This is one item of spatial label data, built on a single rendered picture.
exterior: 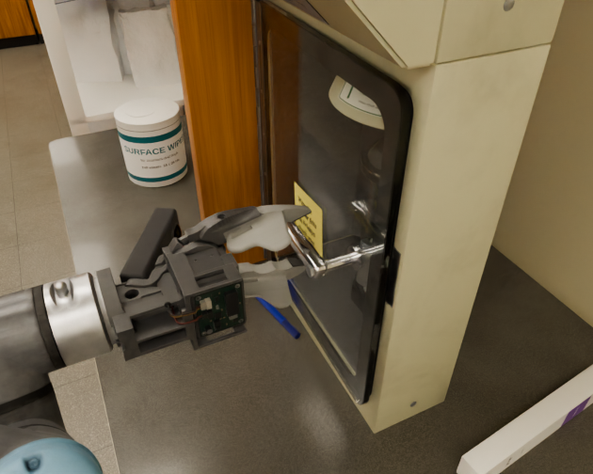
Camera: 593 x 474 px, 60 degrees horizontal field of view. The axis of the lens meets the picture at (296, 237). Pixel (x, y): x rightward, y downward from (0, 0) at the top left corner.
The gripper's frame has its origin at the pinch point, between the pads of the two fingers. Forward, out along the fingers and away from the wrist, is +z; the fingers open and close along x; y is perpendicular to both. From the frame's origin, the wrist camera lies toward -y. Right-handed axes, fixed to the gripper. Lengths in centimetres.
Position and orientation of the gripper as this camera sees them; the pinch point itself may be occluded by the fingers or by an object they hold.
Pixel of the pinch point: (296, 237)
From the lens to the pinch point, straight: 55.0
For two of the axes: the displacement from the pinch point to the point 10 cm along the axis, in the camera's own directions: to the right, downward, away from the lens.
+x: 0.0, -7.9, -6.2
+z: 9.0, -2.7, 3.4
